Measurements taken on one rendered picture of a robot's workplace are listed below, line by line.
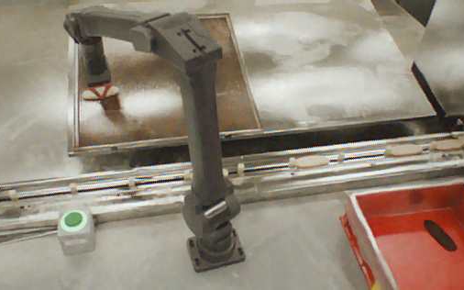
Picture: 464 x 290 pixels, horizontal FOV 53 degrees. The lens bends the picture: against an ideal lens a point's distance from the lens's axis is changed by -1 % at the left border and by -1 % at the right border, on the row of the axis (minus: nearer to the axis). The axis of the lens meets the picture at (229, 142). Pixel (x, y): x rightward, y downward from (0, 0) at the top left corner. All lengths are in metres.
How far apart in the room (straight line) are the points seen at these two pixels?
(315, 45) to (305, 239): 0.68
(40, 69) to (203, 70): 0.98
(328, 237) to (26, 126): 0.90
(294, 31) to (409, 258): 0.81
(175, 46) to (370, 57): 0.93
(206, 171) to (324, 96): 0.61
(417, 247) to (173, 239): 0.58
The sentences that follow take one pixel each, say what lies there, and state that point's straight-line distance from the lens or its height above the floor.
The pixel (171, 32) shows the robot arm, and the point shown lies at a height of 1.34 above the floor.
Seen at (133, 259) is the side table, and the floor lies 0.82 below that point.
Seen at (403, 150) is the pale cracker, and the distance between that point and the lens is 1.38.
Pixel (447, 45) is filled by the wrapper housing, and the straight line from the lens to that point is 1.48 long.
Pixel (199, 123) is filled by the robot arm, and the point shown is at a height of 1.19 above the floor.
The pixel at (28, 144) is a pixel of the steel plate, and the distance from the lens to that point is 1.40.
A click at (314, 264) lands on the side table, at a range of 1.11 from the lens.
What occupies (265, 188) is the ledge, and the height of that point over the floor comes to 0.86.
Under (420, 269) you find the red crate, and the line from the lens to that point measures 1.18.
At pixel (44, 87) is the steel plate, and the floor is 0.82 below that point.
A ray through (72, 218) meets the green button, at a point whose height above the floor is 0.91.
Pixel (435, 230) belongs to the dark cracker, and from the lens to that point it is 1.25.
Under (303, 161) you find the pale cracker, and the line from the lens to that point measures 1.25.
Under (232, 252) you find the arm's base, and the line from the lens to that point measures 1.07.
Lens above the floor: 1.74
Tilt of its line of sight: 44 degrees down
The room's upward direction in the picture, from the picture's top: 4 degrees clockwise
